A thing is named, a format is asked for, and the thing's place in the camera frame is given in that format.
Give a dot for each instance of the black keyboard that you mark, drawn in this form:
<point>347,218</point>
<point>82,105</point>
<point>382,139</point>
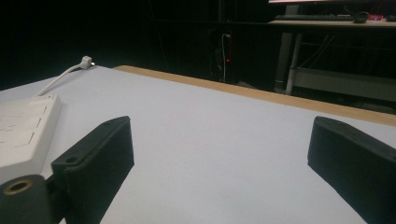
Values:
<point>313,17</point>

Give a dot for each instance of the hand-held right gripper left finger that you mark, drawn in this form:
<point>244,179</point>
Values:
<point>96,161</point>

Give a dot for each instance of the small red device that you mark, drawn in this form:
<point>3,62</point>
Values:
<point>374,17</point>

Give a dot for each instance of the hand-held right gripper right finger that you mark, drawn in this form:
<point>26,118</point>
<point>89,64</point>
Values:
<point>351,161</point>

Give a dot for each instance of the white power strip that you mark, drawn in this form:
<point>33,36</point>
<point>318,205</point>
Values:
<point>23,133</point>

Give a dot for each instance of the black computer tower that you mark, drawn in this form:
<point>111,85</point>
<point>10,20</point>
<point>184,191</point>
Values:
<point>221,56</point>

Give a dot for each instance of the black round object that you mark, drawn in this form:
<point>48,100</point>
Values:
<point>360,17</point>

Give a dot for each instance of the wooden desk with metal legs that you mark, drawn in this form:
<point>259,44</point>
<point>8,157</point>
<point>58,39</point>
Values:
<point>327,49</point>

